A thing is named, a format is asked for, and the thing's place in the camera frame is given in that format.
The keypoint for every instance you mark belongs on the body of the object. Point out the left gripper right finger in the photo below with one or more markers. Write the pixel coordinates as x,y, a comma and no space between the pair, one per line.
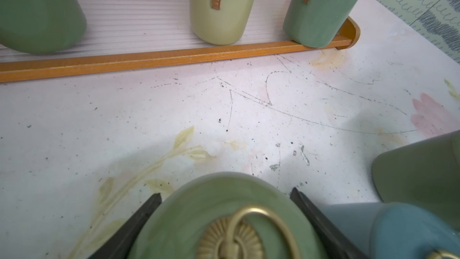
336,244

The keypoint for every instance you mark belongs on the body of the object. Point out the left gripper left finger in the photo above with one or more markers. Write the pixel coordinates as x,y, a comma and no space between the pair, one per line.
119,245

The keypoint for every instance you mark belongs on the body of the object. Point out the blue canister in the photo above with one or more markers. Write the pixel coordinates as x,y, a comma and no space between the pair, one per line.
394,230

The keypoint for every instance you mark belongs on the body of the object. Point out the green canister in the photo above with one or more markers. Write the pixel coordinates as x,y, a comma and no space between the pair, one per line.
425,174
314,23
200,218
41,26

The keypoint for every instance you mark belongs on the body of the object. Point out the wooden three-tier shelf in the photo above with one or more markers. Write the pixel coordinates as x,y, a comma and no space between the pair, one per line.
133,34

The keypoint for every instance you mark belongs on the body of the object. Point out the yellow-green canister bottom centre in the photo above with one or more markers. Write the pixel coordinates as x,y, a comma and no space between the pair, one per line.
219,22

